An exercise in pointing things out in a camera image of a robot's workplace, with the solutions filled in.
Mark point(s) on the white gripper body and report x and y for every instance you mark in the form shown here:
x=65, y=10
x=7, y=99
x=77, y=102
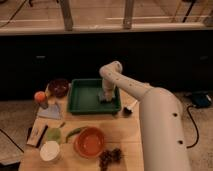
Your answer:
x=108, y=86

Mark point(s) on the wooden block with black strip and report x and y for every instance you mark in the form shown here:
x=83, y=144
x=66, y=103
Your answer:
x=37, y=130

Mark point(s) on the dark grape bunch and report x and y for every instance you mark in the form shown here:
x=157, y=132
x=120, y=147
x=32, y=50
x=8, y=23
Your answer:
x=109, y=157

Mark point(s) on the white and black brush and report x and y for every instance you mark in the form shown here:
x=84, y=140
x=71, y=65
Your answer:
x=129, y=109

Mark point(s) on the blue-grey sponge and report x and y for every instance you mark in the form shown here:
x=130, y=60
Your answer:
x=106, y=96

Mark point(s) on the light blue cloth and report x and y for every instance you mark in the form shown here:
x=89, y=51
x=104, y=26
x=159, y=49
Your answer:
x=52, y=112

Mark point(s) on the white cup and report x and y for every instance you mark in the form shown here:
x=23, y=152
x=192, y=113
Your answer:
x=50, y=151

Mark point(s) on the orange ball on stand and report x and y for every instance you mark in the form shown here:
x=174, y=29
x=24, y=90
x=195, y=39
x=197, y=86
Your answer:
x=41, y=98

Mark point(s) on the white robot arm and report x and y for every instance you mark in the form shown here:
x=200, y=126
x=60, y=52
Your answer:
x=160, y=111

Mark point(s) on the dark red bowl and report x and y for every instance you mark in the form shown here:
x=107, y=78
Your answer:
x=58, y=87

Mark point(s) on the black power adapter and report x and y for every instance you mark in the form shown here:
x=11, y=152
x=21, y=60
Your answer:
x=201, y=100

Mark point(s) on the orange plastic bowl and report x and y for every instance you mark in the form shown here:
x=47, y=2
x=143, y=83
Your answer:
x=89, y=143

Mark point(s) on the green plastic tray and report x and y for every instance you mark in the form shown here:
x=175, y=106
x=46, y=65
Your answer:
x=83, y=98

